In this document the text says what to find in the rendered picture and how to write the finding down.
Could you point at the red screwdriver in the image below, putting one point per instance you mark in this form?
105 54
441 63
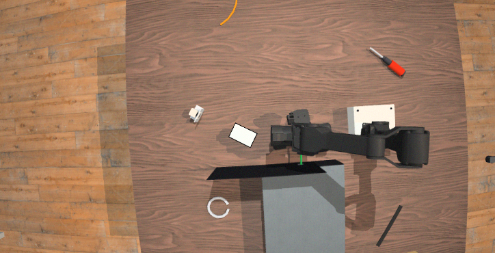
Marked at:
392 65

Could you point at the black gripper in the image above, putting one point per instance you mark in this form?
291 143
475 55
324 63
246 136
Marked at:
321 125

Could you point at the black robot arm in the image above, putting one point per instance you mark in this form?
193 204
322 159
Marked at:
410 143

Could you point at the black flat strip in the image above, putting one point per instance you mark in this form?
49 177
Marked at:
389 226

